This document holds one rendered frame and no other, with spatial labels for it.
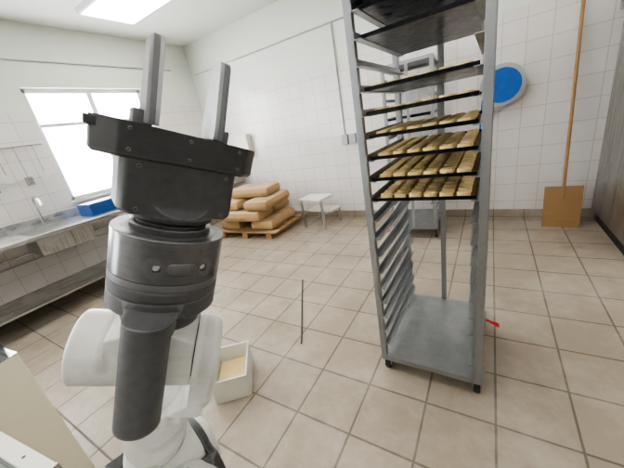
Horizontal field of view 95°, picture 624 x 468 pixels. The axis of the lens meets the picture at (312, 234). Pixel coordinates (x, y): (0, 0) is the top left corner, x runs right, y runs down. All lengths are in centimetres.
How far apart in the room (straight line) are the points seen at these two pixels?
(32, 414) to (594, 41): 453
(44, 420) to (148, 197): 145
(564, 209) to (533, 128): 89
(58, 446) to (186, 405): 137
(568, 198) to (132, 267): 380
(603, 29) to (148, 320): 397
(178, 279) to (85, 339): 10
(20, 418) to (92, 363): 129
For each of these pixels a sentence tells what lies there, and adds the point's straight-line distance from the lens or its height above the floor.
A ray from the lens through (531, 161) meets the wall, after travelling 399.
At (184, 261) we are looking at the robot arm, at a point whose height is 132.
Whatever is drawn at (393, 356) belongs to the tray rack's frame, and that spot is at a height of 15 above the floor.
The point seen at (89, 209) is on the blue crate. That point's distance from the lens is 417.
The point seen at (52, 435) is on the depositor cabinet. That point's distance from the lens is 168.
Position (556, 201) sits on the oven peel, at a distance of 384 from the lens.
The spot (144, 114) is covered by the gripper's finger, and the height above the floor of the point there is 143.
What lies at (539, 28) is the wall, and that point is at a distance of 394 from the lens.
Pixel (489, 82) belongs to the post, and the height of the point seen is 143.
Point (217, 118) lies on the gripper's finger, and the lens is 26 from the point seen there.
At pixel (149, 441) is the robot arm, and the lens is 43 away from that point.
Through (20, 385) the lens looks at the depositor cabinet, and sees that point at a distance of 156.
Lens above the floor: 140
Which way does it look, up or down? 20 degrees down
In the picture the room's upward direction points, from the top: 11 degrees counter-clockwise
